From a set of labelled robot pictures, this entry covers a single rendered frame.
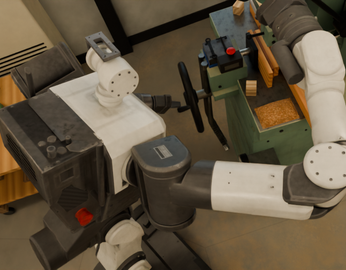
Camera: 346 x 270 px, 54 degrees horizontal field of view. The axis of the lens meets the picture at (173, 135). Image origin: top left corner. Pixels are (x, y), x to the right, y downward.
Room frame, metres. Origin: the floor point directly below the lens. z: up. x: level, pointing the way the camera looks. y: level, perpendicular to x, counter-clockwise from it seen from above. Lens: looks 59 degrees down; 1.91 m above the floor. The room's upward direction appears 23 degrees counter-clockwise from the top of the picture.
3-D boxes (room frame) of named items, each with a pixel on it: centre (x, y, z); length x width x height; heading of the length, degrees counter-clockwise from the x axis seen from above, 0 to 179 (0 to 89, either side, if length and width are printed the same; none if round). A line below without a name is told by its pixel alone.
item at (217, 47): (0.78, -0.27, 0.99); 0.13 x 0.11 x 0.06; 173
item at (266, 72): (0.73, -0.39, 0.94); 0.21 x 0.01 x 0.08; 173
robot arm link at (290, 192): (0.18, -0.14, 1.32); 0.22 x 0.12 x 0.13; 59
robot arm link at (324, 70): (0.35, -0.32, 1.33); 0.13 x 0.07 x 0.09; 160
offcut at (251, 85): (0.64, -0.31, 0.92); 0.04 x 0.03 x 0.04; 151
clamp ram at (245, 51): (0.77, -0.35, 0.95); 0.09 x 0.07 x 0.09; 173
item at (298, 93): (0.69, -0.45, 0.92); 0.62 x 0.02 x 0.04; 173
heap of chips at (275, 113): (0.52, -0.35, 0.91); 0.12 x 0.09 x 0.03; 83
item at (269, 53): (0.76, -0.43, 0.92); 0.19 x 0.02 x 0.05; 173
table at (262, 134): (0.77, -0.36, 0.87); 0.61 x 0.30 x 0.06; 173
